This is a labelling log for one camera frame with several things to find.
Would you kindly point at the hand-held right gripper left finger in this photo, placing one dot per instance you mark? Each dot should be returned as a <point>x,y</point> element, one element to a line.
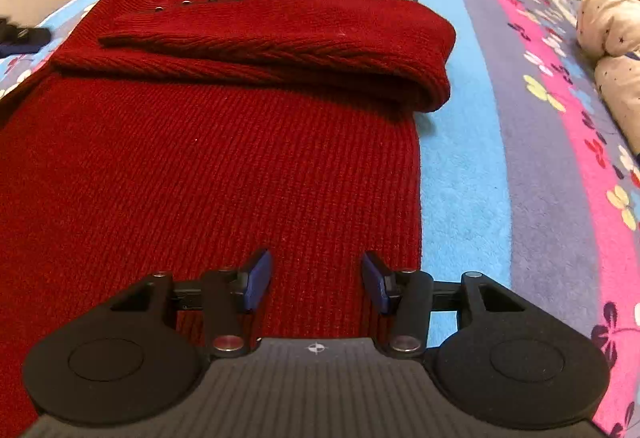
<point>257,280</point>

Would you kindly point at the red knit sweater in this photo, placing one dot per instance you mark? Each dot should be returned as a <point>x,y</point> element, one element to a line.
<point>200,158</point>

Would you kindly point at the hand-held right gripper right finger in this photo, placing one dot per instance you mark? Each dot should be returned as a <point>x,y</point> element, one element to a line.
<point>375,283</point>

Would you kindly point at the floral striped blanket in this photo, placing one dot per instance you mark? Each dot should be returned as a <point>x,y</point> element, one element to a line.
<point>465,168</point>

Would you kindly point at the star print quilt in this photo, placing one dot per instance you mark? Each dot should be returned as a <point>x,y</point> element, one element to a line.
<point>610,18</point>

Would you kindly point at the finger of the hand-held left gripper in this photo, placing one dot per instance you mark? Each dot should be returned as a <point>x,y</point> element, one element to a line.
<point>22,35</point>

